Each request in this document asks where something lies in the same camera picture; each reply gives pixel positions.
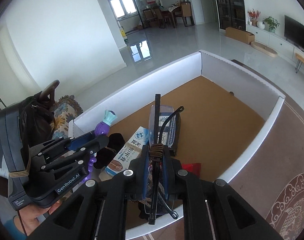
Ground black velvet pouch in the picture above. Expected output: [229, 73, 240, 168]
[93, 133, 125, 169]

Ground red candy wrapper pack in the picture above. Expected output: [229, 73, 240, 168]
[182, 163, 201, 178]

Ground clear frame glasses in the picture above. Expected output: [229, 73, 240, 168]
[141, 94, 184, 225]

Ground blue white medicine box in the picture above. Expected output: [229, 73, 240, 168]
[105, 126, 149, 176]

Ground person's left forearm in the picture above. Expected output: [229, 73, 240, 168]
[3, 216, 27, 240]

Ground white cardboard sorting box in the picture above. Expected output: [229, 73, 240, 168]
[68, 50, 285, 240]

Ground person's left hand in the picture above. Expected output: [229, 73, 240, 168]
[17, 200, 61, 236]

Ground black rectangular box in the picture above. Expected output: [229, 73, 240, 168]
[148, 105, 181, 157]

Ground brown cardboard box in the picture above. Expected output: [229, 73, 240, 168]
[225, 27, 255, 44]

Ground oval cat scratcher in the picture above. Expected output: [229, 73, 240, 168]
[250, 41, 278, 58]

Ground dining table with chairs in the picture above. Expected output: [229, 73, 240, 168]
[143, 1, 195, 29]

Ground white tv cabinet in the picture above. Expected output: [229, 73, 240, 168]
[246, 24, 304, 65]

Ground wooden bench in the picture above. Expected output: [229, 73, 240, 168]
[295, 52, 304, 82]

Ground red flower vase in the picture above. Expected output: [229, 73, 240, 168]
[248, 9, 261, 27]

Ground green potted plant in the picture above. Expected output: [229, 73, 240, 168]
[263, 16, 280, 33]

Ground black display cabinet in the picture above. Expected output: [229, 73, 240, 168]
[216, 0, 246, 30]

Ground black flat television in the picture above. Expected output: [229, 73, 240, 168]
[284, 15, 304, 50]

